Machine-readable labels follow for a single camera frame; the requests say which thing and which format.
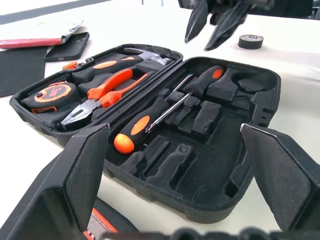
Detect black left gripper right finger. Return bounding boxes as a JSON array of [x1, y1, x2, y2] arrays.
[[239, 123, 320, 240]]

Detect orange handled pliers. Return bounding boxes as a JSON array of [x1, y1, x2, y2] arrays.
[[61, 68, 156, 131]]

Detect orange black utility knife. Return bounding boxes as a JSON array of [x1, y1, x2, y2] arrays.
[[83, 198, 141, 240]]

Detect flat screwdriver black orange handle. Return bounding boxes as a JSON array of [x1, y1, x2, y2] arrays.
[[113, 74, 195, 155]]

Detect black rectangular mat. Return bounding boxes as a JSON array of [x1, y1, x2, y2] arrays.
[[0, 48, 47, 97]]

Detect black tape roll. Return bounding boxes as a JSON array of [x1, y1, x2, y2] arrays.
[[237, 33, 265, 50]]

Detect black phone case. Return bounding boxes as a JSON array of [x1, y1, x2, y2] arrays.
[[44, 31, 91, 63]]

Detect Phillips screwdriver black orange handle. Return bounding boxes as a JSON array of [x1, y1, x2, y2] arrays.
[[145, 65, 225, 133]]

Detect black orange handled hammer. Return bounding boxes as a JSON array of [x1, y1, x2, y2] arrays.
[[72, 47, 173, 83]]

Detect black orange tape measure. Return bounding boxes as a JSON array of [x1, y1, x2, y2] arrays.
[[19, 82, 81, 114]]

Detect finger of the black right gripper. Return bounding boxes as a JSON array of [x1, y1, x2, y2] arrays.
[[203, 4, 251, 52], [184, 0, 210, 44]]

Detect red white book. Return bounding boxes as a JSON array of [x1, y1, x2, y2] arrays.
[[0, 37, 62, 50]]

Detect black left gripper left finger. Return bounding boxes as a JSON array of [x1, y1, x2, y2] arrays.
[[0, 123, 111, 240]]

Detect black plastic tool case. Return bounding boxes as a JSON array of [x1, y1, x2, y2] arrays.
[[9, 43, 282, 225]]

